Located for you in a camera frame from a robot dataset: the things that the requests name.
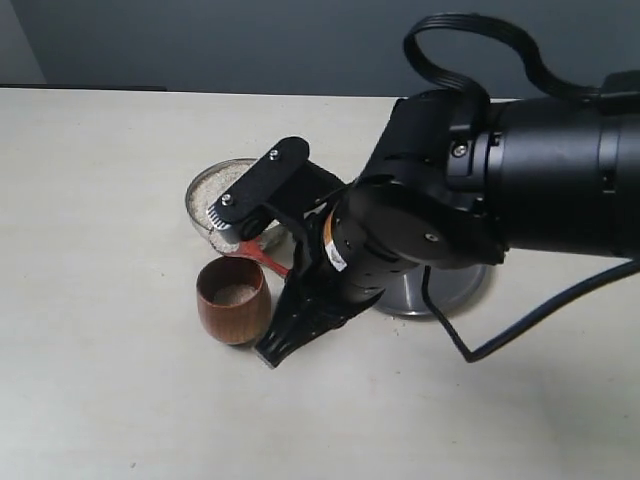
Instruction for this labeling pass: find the round steel plate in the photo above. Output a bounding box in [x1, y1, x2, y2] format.
[374, 265, 492, 318]

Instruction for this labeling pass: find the black round power cable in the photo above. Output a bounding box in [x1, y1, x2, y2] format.
[422, 262, 640, 364]

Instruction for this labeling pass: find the brown wooden cup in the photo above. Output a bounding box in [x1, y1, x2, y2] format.
[196, 257, 271, 346]

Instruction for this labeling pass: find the steel bowl of rice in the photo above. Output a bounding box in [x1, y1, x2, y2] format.
[185, 158, 256, 255]

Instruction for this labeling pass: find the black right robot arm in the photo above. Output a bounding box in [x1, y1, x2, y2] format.
[255, 90, 639, 367]

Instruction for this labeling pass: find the dark red wooden spoon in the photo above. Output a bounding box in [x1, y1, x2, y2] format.
[215, 240, 289, 278]

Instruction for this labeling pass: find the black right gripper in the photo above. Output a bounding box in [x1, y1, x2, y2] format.
[255, 90, 505, 368]

